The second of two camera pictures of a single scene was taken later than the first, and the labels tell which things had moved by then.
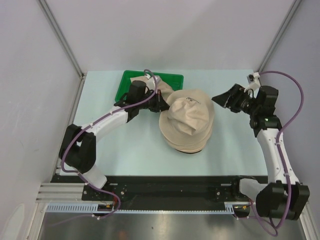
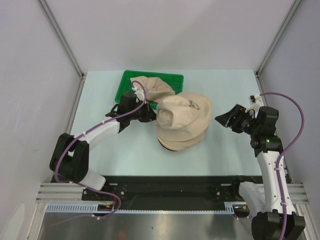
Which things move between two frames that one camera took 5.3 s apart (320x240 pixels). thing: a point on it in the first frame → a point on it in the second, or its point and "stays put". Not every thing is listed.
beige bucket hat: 154,83 stays put
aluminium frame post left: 50,14 stays put
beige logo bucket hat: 189,118 stays put
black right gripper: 226,99 → 227,119
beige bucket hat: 190,148 → 183,138
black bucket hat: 186,153 → 169,148
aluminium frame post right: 291,13 stays put
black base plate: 161,193 stays put
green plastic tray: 175,82 stays put
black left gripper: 160,105 → 149,115
